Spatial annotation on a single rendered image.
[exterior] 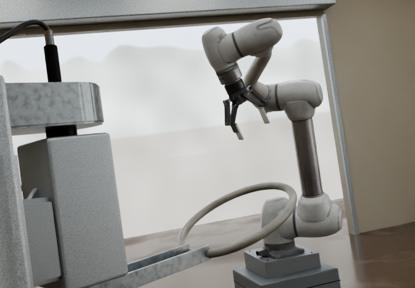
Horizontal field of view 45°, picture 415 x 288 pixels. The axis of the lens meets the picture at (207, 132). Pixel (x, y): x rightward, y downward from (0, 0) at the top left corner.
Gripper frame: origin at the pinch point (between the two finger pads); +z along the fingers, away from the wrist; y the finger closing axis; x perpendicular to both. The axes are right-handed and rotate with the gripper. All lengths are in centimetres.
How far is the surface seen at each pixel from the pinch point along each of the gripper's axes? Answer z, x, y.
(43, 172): -28, 22, 79
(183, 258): 20, 15, 53
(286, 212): 24.9, 23.2, 15.2
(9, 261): -32, 100, 97
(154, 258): 19, 5, 59
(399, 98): 186, -351, -454
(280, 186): 25.1, 3.0, 1.5
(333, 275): 86, -16, -17
